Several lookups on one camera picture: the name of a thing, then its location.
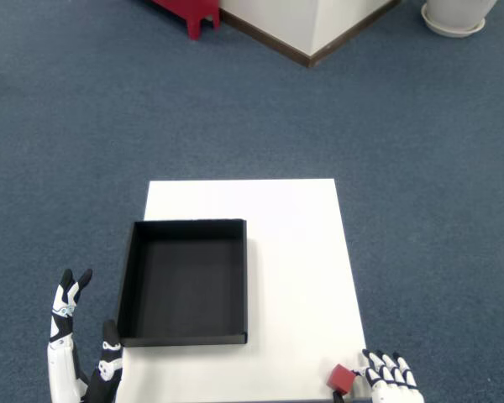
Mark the black open cardboard box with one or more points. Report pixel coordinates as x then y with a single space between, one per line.
187 281

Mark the red plastic stool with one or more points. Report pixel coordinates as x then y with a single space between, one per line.
197 12

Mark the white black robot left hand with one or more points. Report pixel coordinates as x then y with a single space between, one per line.
61 369

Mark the small red cube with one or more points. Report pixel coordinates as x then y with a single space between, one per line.
341 378

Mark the dark brown baseboard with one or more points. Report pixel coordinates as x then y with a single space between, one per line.
310 59

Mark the white pot saucer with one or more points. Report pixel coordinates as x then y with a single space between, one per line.
453 32

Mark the white plant pot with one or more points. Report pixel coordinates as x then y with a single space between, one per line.
458 10

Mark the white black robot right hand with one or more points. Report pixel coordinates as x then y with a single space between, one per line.
392 388

